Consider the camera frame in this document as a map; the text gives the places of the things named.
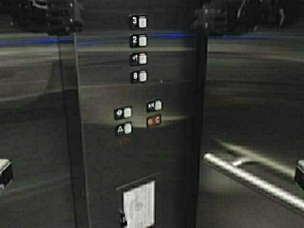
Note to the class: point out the floor 2 button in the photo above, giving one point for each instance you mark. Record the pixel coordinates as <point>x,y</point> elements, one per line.
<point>138,40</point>

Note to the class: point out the floor 3 button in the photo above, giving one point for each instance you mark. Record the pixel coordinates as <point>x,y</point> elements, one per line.
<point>138,21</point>

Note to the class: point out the right elevator handrail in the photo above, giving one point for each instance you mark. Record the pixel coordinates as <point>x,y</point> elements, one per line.
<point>256,183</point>

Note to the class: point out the alarm bell button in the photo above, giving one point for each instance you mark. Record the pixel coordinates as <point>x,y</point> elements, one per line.
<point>123,129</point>

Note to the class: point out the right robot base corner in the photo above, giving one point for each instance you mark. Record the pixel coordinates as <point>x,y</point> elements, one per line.
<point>299,174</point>

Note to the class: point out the floor 1 button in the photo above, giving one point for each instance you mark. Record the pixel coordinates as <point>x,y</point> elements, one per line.
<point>137,59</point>

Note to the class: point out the red emergency sign plate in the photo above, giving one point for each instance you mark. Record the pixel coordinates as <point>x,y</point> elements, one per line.
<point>153,121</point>

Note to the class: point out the basement B button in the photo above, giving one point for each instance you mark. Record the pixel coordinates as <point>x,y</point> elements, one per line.
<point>139,77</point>

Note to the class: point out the door close button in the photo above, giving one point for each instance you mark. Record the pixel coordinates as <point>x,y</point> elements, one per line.
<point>154,105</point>

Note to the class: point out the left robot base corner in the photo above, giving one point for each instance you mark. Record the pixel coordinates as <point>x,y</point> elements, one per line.
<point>6,174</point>

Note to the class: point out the white certificate paper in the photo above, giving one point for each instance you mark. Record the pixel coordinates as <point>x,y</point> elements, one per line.
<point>139,206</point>

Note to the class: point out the door open button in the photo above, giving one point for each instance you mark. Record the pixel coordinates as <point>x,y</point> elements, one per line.
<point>123,113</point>

